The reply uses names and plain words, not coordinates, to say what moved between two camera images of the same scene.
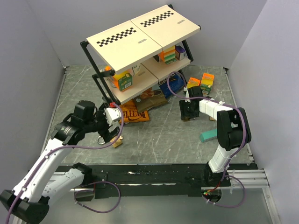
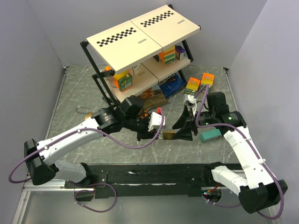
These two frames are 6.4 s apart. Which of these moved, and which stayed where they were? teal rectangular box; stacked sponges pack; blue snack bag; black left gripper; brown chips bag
Moved: black left gripper
Stayed: blue snack bag; brown chips bag; teal rectangular box; stacked sponges pack
